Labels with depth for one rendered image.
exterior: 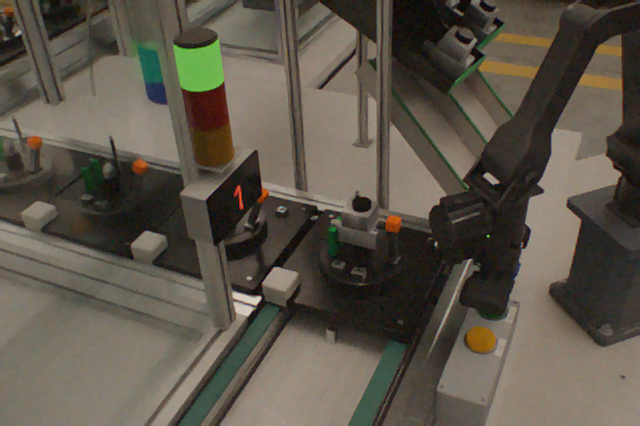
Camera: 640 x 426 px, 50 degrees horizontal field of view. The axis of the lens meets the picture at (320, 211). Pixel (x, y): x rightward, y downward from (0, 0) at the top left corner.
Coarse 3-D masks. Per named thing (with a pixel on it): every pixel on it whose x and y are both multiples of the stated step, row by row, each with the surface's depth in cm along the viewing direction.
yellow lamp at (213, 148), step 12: (192, 132) 80; (204, 132) 80; (216, 132) 80; (228, 132) 81; (192, 144) 82; (204, 144) 81; (216, 144) 81; (228, 144) 82; (204, 156) 82; (216, 156) 82; (228, 156) 83
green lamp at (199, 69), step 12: (180, 48) 74; (204, 48) 74; (216, 48) 75; (180, 60) 75; (192, 60) 74; (204, 60) 74; (216, 60) 76; (180, 72) 76; (192, 72) 75; (204, 72) 75; (216, 72) 76; (192, 84) 76; (204, 84) 76; (216, 84) 77
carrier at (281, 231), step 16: (272, 208) 125; (288, 208) 124; (304, 208) 124; (240, 224) 118; (256, 224) 117; (272, 224) 121; (288, 224) 120; (304, 224) 121; (224, 240) 115; (240, 240) 114; (256, 240) 116; (272, 240) 117; (288, 240) 117; (240, 256) 114; (256, 256) 114; (272, 256) 114; (240, 272) 111; (256, 272) 111; (240, 288) 109; (256, 288) 108
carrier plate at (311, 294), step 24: (336, 216) 122; (312, 240) 117; (408, 240) 115; (288, 264) 112; (312, 264) 111; (408, 264) 110; (432, 264) 110; (312, 288) 107; (408, 288) 106; (432, 288) 106; (312, 312) 104; (336, 312) 102; (360, 312) 102; (384, 312) 102; (408, 312) 102; (384, 336) 100; (408, 336) 98
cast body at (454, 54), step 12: (444, 36) 110; (456, 36) 109; (468, 36) 109; (432, 48) 113; (444, 48) 111; (456, 48) 110; (468, 48) 109; (432, 60) 113; (444, 60) 112; (456, 60) 111; (468, 60) 112; (456, 72) 112
